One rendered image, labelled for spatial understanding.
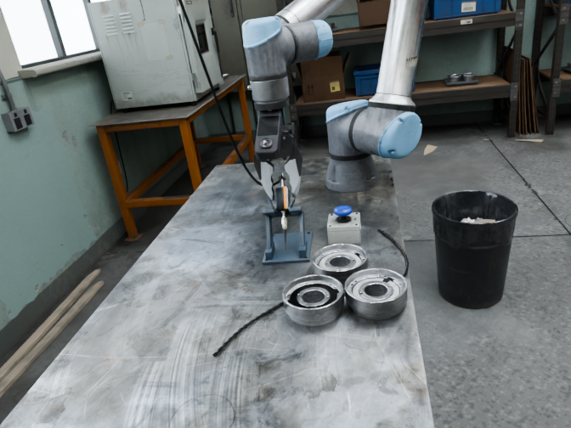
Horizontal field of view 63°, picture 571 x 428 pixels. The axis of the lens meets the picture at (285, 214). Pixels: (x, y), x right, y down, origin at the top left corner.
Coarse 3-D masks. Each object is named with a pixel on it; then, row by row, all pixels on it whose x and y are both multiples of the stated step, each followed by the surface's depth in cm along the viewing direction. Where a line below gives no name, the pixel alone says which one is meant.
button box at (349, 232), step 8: (336, 216) 105; (352, 216) 104; (328, 224) 102; (336, 224) 102; (344, 224) 101; (352, 224) 101; (360, 224) 104; (328, 232) 101; (336, 232) 101; (344, 232) 101; (352, 232) 100; (360, 232) 102; (328, 240) 102; (336, 240) 102; (344, 240) 101; (352, 240) 101; (360, 240) 101
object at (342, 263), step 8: (328, 248) 94; (336, 248) 95; (344, 248) 94; (352, 248) 94; (360, 248) 92; (320, 256) 93; (336, 256) 92; (344, 256) 92; (352, 256) 91; (360, 256) 91; (328, 264) 90; (336, 264) 93; (344, 264) 93; (352, 264) 89; (360, 264) 86; (320, 272) 87; (328, 272) 86; (336, 272) 85; (344, 272) 85; (352, 272) 86; (344, 280) 86
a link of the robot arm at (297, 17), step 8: (296, 0) 107; (304, 0) 106; (312, 0) 106; (320, 0) 107; (328, 0) 108; (336, 0) 110; (344, 0) 112; (288, 8) 105; (296, 8) 105; (304, 8) 105; (312, 8) 106; (320, 8) 107; (328, 8) 109; (280, 16) 104; (288, 16) 104; (296, 16) 104; (304, 16) 105; (312, 16) 106; (320, 16) 108
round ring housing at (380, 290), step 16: (368, 272) 85; (384, 272) 84; (352, 288) 82; (368, 288) 82; (384, 288) 82; (400, 288) 80; (352, 304) 78; (368, 304) 76; (384, 304) 75; (400, 304) 77
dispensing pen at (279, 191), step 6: (282, 174) 102; (282, 180) 102; (282, 186) 101; (276, 192) 100; (282, 192) 99; (276, 198) 99; (282, 198) 99; (276, 204) 99; (282, 204) 99; (276, 210) 100; (282, 210) 100; (282, 216) 100; (282, 222) 100
